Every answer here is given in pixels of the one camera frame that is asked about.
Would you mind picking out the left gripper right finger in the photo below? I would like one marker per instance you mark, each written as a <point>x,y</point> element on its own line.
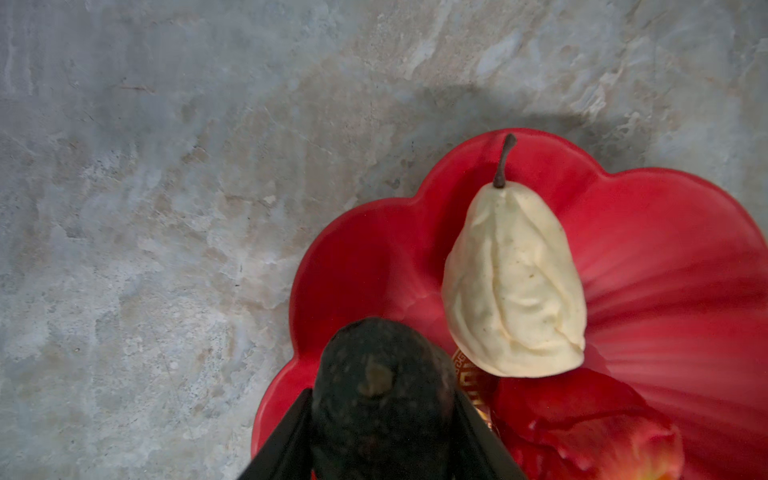
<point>476,452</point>

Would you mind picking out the red wrinkled fake pepper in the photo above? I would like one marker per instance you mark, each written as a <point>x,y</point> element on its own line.
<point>624,446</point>

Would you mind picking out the dark brown fake avocado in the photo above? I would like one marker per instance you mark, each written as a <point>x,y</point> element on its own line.
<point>383,404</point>

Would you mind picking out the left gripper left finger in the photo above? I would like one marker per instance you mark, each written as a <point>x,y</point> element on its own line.
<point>286,455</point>

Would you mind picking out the red flower-shaped fruit bowl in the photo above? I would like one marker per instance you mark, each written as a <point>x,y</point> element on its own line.
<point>674,273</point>

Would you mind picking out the cream white fake pear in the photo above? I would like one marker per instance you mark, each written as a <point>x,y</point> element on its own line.
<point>513,299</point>

